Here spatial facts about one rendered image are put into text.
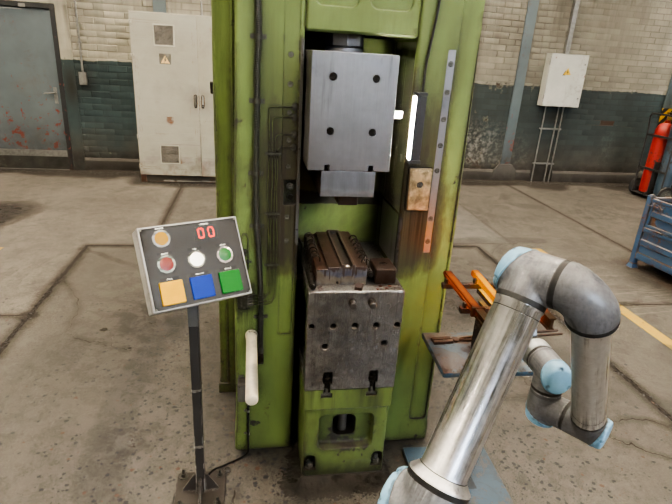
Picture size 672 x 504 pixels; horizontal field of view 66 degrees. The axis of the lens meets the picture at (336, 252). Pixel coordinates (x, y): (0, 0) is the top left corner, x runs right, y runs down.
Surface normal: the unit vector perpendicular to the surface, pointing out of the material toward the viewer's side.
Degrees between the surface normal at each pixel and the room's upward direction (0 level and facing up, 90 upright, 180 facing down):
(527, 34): 90
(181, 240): 60
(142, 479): 0
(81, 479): 0
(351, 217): 90
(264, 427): 90
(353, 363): 90
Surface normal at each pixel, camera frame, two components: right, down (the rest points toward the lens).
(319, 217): 0.15, 0.36
